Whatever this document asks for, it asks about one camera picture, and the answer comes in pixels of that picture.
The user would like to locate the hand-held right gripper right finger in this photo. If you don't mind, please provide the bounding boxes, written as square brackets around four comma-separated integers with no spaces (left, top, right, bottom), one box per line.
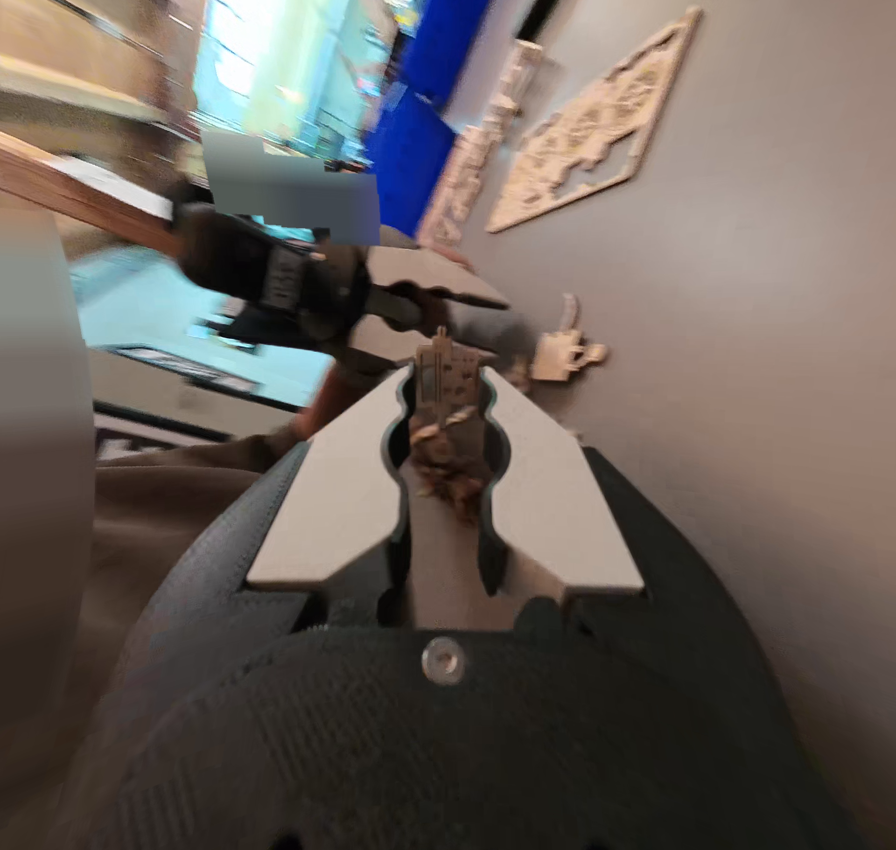
[479,366,645,606]

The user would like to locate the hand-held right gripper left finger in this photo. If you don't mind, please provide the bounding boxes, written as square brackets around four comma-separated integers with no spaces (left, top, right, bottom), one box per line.
[245,365,416,596]

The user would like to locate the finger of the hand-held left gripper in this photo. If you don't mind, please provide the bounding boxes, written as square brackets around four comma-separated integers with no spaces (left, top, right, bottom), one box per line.
[352,306,534,370]
[367,245,512,310]

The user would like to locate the cross-shaped wooden puzzle piece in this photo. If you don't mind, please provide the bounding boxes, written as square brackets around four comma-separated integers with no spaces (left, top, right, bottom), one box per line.
[413,327,495,445]

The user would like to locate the notched wooden puzzle piece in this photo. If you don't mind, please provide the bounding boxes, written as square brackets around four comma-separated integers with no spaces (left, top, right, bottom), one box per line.
[531,331,610,382]

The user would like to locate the grey desk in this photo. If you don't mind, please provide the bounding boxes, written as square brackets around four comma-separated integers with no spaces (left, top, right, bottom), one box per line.
[409,0,896,795]

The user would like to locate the row of wooden puzzle parts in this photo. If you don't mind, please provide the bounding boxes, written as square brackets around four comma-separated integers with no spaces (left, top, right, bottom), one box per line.
[419,38,546,251]

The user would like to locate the wooden motorcycle model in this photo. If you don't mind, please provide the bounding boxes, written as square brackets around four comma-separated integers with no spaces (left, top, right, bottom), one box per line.
[409,416,492,523]

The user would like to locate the wooden shelf board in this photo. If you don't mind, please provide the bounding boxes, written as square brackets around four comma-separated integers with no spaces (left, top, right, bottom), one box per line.
[0,129,179,252]

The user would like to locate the wooden puzzle sheet with wheels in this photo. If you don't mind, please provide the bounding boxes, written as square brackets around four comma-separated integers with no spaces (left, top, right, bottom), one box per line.
[485,5,705,235]

